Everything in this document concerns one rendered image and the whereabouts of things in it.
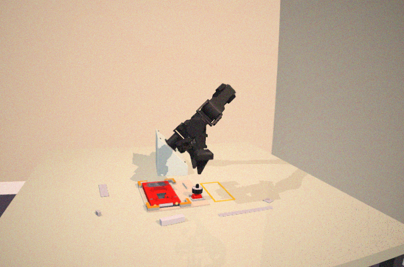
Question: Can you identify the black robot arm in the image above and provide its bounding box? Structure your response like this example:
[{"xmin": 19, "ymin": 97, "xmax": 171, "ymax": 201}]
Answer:
[{"xmin": 165, "ymin": 83, "xmax": 236, "ymax": 153}]

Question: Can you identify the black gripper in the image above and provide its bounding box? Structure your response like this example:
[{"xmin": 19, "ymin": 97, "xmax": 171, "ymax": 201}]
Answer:
[{"xmin": 187, "ymin": 131, "xmax": 214, "ymax": 174}]

